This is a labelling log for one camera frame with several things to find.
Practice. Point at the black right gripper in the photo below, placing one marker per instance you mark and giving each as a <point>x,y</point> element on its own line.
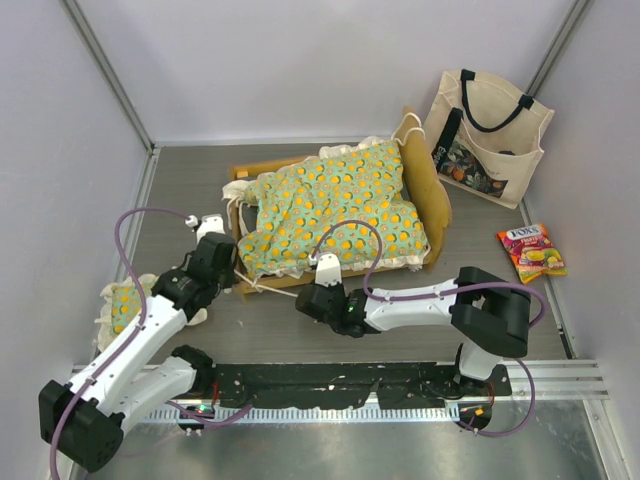
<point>338,287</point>

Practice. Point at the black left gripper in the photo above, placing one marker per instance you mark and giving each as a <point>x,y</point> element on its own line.
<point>229,274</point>

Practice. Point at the small lemon print pillow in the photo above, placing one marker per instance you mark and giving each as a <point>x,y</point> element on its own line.
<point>122,303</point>

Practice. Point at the lemon print pet mattress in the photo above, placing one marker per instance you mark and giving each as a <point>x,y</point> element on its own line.
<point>346,200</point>

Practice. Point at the wooden pet bed frame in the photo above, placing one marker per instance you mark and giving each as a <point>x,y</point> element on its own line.
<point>421,186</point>

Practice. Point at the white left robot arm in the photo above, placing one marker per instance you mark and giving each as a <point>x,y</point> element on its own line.
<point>87,418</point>

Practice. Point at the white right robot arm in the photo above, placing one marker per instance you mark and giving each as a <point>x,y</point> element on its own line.
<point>493,315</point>

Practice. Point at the Fox's candy packet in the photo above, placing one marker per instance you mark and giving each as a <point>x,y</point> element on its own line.
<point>532,252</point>

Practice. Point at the beige canvas tote bag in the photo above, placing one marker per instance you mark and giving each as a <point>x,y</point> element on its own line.
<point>485,135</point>

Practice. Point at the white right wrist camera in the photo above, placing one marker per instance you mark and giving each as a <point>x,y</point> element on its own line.
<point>328,271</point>

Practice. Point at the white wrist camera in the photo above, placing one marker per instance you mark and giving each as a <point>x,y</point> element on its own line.
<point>328,271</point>
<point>209,226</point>

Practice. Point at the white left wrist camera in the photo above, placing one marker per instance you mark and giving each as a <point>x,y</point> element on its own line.
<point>209,226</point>

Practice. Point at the aluminium rail with cable duct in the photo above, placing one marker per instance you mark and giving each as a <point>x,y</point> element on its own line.
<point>572,380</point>

